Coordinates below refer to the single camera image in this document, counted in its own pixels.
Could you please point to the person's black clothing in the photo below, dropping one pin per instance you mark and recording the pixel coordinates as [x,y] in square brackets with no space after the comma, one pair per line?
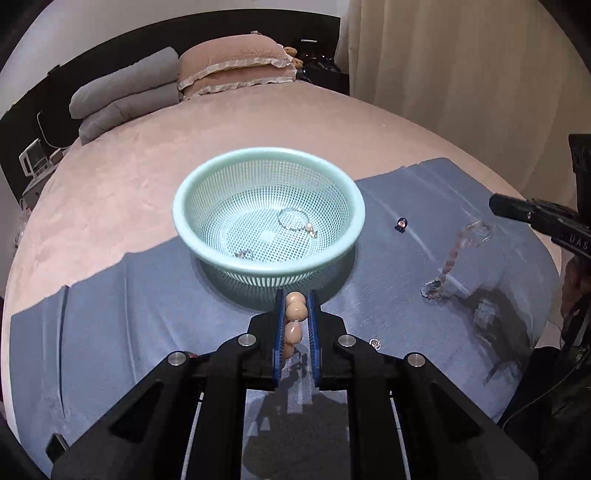
[554,415]

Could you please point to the white bedside device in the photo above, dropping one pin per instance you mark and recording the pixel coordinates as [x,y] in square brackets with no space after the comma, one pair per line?
[33,159]

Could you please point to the pink ruffled pillow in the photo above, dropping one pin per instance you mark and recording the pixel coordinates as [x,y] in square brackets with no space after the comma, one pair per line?
[235,53]
[231,82]

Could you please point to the bed with pink bedspread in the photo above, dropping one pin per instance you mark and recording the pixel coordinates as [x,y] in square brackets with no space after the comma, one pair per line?
[138,175]

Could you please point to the mint green plastic basket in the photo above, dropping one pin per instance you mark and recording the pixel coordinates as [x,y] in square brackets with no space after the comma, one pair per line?
[217,184]

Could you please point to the brown teddy bear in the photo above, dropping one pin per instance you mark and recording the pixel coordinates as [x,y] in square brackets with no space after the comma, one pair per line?
[292,54]

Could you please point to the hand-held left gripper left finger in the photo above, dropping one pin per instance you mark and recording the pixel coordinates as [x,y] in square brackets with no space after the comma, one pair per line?
[279,339]

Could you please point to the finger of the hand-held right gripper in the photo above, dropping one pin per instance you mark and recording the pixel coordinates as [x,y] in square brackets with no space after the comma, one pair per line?
[517,207]

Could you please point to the cream curtain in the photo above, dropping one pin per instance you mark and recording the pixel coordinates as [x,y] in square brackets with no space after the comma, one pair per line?
[461,69]

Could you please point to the dark bedside clutter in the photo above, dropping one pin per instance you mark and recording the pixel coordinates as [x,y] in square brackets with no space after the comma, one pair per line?
[323,69]

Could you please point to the small silver earring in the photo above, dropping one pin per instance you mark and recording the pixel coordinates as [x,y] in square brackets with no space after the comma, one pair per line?
[244,253]

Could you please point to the black headboard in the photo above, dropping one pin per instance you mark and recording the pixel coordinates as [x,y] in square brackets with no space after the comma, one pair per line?
[69,78]

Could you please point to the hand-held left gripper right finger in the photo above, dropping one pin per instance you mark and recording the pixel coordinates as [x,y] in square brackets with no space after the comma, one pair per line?
[314,341]

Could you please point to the blue-grey cloth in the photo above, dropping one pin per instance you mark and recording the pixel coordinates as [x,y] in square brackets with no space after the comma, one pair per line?
[138,314]

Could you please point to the person's right hand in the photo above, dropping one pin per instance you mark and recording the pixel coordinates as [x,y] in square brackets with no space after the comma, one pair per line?
[575,290]

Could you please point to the grey pillow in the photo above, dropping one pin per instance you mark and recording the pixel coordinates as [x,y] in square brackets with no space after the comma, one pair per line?
[129,78]
[124,108]

